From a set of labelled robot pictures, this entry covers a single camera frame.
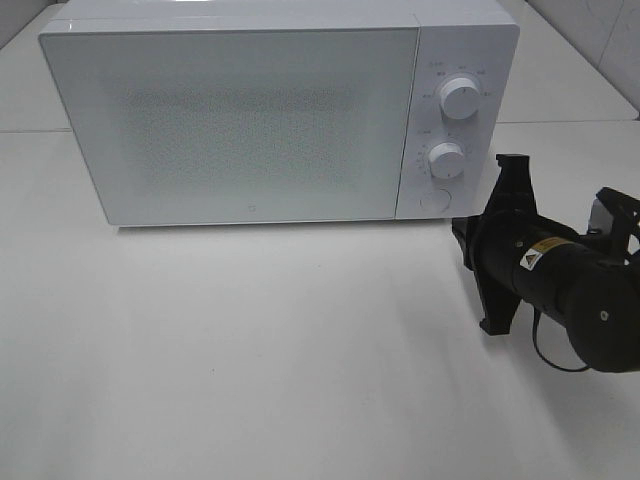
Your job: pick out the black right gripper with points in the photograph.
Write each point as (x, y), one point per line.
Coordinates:
(518, 256)

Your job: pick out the round white door button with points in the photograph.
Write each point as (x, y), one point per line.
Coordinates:
(436, 202)

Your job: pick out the white timer knob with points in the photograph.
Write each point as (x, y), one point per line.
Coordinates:
(446, 160)

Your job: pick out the white microwave door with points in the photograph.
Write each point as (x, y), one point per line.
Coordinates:
(239, 127)

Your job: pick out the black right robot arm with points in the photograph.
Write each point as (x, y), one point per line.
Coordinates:
(605, 334)

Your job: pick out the upper white power knob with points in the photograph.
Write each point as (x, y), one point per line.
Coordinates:
(459, 96)

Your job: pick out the white microwave oven body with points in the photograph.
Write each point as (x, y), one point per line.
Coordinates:
(454, 37)

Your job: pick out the wrist camera mount plate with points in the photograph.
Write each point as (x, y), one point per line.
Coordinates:
(614, 221)

